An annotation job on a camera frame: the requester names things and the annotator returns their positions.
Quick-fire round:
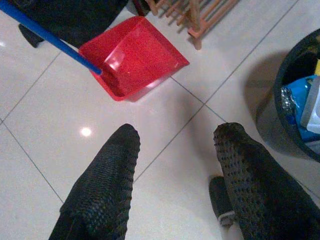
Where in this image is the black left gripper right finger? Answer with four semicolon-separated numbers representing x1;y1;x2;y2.
213;122;320;240

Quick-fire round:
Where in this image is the blue plastic packet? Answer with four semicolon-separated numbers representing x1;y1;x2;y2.
282;74;320;143

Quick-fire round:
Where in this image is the black round rubbish bin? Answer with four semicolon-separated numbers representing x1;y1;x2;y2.
254;27;320;163

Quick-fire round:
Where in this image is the wooden slatted shoe rack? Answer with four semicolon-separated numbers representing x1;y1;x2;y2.
144;0;241;51

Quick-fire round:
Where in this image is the crumpled silver foil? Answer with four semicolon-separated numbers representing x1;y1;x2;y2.
279;86;299;119

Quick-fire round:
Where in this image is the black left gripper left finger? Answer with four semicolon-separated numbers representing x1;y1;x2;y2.
48;123;141;240

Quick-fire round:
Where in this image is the red dustpan with blue handle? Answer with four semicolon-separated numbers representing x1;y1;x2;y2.
0;0;190;103

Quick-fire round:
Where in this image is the white paper trash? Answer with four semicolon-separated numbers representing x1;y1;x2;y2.
299;76;320;135

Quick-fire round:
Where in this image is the black suitcase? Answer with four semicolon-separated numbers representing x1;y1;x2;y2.
11;0;130;50

